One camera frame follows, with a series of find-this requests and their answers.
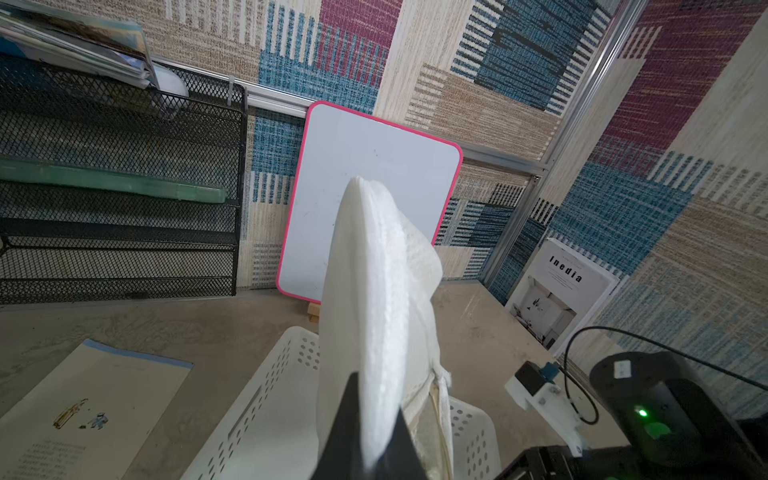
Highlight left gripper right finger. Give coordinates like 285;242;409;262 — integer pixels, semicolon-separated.
376;412;427;480

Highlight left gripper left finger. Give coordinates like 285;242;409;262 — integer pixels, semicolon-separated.
311;372;364;480

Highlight white mesh laundry bag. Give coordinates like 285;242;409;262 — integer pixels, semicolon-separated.
315;176;455;480

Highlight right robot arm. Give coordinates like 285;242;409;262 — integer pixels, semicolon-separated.
499;352;767;479

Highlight white perforated plastic basket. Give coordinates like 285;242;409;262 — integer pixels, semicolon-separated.
183;326;502;479

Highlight wooden whiteboard stand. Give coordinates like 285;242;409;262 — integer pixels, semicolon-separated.
307;302;321;324

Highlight pink framed whiteboard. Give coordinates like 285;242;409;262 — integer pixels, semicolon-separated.
276;101;463;302

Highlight black mesh shelf rack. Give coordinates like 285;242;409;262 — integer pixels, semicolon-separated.
1;55;248;305

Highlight green board in shelf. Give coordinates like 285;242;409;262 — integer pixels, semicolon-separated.
1;157;227;204

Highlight white round object on shelf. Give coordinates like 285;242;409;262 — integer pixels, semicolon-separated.
154;64;189;97

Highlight magazines on shelf top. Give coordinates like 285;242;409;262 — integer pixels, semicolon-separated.
1;1;159;89

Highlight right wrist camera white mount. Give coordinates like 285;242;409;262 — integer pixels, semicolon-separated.
504;361;589;458

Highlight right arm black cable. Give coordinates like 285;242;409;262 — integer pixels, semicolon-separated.
561;325;768;426

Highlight white Inedia wall calendar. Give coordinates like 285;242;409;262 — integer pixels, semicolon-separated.
506;238;619;357

